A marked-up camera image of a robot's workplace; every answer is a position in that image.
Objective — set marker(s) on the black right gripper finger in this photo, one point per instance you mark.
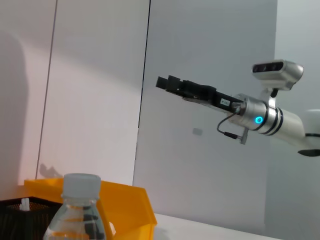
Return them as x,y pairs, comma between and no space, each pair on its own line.
195,85
162,83

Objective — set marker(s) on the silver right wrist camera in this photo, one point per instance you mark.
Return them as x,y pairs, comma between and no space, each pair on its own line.
277,72

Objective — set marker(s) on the green label water bottle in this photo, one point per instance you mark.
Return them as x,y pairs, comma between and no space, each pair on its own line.
77,212

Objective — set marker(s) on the black mesh pen holder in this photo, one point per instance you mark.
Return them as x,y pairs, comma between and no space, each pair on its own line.
22,222

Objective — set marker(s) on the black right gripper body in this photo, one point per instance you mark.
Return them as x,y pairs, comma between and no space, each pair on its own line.
222,101

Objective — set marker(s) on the yellow plastic bin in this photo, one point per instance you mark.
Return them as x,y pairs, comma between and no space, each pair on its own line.
127,205

